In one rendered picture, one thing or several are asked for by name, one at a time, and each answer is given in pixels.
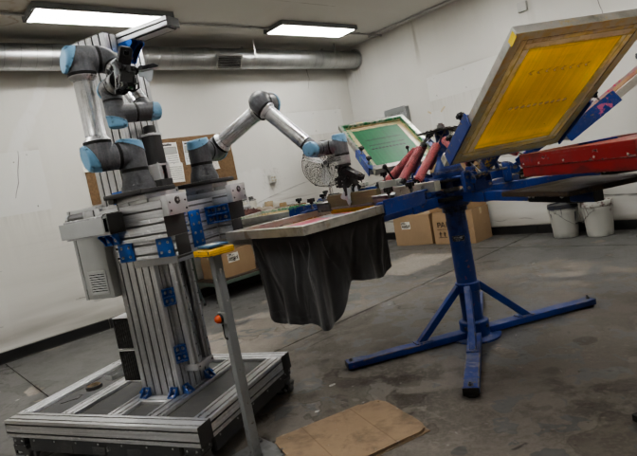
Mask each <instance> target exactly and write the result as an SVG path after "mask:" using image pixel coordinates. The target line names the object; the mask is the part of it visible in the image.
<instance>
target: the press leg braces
mask: <svg viewBox="0 0 637 456"><path fill-rule="evenodd" d="M480 286H481V290H482V291H483V292H485V293H487V294H488V295H490V296H491V297H493V298H494V299H496V300H498V301H500V302H501V303H503V304H505V305H506V306H508V307H509V308H511V309H512V310H514V311H516V312H517V313H518V314H515V315H514V316H515V317H518V318H524V317H528V316H531V315H534V314H535V313H533V312H530V311H526V310H525V309H523V308H522V307H520V306H519V305H517V304H515V303H514V302H512V301H510V300H509V299H507V298H506V297H504V296H503V295H502V294H500V293H499V292H497V291H496V290H494V289H492V288H491V287H489V286H488V285H486V284H485V283H482V282H481V281H480ZM459 294H460V293H459V287H458V286H456V285H454V286H453V288H452V289H451V291H450V292H449V294H448V295H447V297H446V299H445V300H444V301H443V303H442V304H441V306H440V307H439V309H438V310H437V312H436V313H435V315H434V316H433V318H432V319H431V321H430V322H429V324H428V325H427V327H426V328H425V330H424V331H423V333H422V334H421V336H420V337H419V338H418V339H417V340H414V341H413V343H415V344H416V345H420V344H423V343H427V342H431V341H433V339H431V338H430V336H431V334H432V333H433V331H434V330H435V328H436V327H437V325H438V324H439V323H440V321H441V320H442V318H443V317H444V315H445V314H446V312H447V310H448V309H449V307H450V306H451V304H452V303H453V302H454V301H455V299H456V298H457V297H458V295H459ZM464 300H465V310H466V319H467V331H468V344H469V345H467V347H466V352H467V353H477V352H479V351H480V344H477V340H476V328H475V319H474V310H473V301H472V295H471V289H470V286H464Z"/></svg>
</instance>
